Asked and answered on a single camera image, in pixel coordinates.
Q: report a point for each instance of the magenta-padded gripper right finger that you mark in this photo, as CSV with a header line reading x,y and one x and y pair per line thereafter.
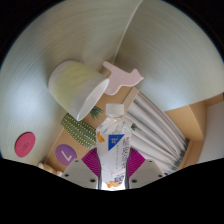
x,y
148,171

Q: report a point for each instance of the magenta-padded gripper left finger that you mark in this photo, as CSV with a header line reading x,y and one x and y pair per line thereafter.
x,y
78,172

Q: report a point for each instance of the clear plastic water bottle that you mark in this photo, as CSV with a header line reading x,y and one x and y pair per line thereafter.
x,y
114,150

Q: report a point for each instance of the round purple number sign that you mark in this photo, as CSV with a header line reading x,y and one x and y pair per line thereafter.
x,y
65,154

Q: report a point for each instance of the beige mouse plush toy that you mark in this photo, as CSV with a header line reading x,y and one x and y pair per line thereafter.
x,y
42,165

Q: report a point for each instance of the light grey curtain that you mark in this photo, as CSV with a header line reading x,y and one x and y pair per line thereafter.
x,y
156,133

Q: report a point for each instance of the tall green cactus decoration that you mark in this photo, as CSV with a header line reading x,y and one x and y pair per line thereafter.
x,y
80,130

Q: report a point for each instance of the flat round red coaster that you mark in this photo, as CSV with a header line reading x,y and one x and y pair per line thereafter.
x,y
25,145

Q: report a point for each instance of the pale yellow plastic cup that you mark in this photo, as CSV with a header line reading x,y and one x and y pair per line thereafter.
x,y
73,86

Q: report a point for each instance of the pink horse figurine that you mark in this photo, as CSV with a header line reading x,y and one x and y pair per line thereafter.
x,y
121,78

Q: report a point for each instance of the green desk partition panel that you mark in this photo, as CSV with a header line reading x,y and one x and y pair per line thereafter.
x,y
173,56

